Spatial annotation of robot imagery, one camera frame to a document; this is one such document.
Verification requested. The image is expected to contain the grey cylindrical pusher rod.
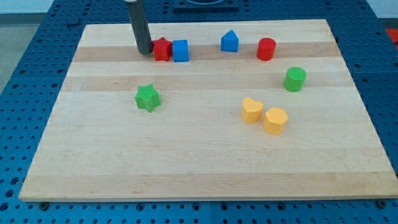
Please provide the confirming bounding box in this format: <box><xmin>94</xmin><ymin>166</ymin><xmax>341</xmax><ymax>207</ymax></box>
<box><xmin>124</xmin><ymin>0</ymin><xmax>153</xmax><ymax>55</ymax></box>

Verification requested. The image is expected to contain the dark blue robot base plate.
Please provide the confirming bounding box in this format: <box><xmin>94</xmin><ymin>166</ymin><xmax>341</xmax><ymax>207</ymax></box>
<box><xmin>172</xmin><ymin>0</ymin><xmax>240</xmax><ymax>12</ymax></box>

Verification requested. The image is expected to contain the blue triangle house block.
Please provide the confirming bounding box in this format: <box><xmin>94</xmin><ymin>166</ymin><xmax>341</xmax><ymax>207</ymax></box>
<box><xmin>220</xmin><ymin>30</ymin><xmax>239</xmax><ymax>52</ymax></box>

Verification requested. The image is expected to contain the blue cube block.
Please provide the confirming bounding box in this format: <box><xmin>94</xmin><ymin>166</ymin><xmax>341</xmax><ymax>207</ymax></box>
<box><xmin>172</xmin><ymin>40</ymin><xmax>189</xmax><ymax>62</ymax></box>

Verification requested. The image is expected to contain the light wooden board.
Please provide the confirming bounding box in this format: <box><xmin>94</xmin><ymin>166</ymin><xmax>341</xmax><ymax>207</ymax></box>
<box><xmin>19</xmin><ymin>19</ymin><xmax>397</xmax><ymax>202</ymax></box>

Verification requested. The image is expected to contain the green cylinder block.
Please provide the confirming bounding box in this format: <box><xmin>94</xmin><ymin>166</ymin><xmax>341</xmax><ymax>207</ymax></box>
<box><xmin>283</xmin><ymin>67</ymin><xmax>307</xmax><ymax>92</ymax></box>

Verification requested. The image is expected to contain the yellow heart block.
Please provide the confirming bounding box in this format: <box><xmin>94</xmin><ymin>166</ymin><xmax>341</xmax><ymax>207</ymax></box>
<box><xmin>241</xmin><ymin>97</ymin><xmax>264</xmax><ymax>123</ymax></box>

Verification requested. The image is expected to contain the red star block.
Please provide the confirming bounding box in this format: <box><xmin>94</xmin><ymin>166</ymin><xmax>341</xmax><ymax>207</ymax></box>
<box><xmin>152</xmin><ymin>37</ymin><xmax>173</xmax><ymax>62</ymax></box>

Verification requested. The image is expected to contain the red cylinder block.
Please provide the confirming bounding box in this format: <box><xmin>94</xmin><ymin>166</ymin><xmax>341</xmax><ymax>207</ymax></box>
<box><xmin>257</xmin><ymin>38</ymin><xmax>276</xmax><ymax>61</ymax></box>

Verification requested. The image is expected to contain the yellow hexagon block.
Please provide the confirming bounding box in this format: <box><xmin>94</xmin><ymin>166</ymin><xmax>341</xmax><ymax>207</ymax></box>
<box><xmin>262</xmin><ymin>107</ymin><xmax>289</xmax><ymax>135</ymax></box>

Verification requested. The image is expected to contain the green star block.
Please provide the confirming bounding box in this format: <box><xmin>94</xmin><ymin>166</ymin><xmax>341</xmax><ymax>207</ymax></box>
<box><xmin>135</xmin><ymin>84</ymin><xmax>161</xmax><ymax>112</ymax></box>

